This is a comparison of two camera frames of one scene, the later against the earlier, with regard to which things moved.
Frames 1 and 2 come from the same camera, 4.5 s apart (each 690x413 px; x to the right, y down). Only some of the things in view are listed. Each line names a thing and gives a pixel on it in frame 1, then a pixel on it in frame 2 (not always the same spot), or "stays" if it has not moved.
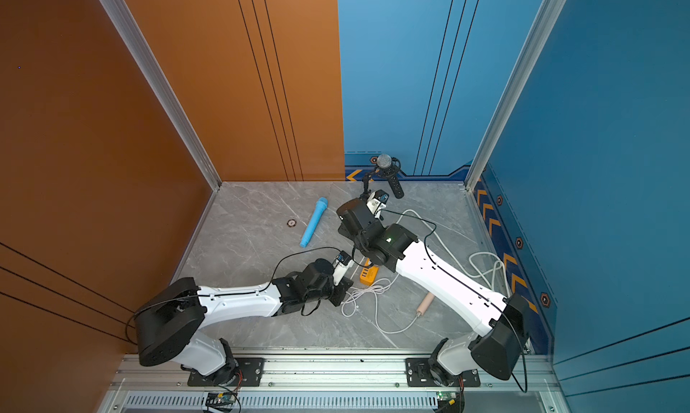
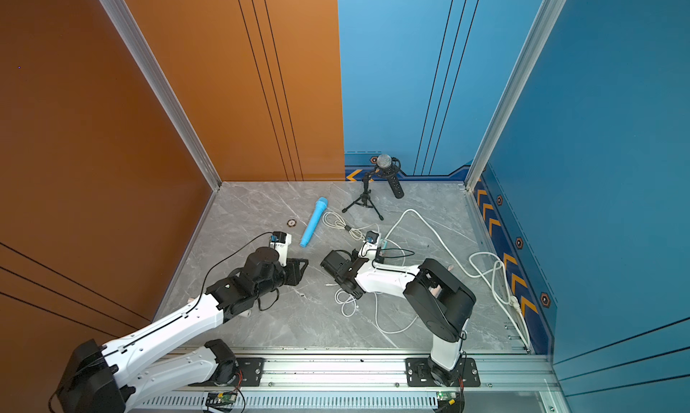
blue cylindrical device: [320, 208] stays
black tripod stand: [367, 190] stays
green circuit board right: [448, 400] stays
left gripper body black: [335, 293] to [288, 275]
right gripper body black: [344, 230] to [353, 259]
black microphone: [384, 165] stays
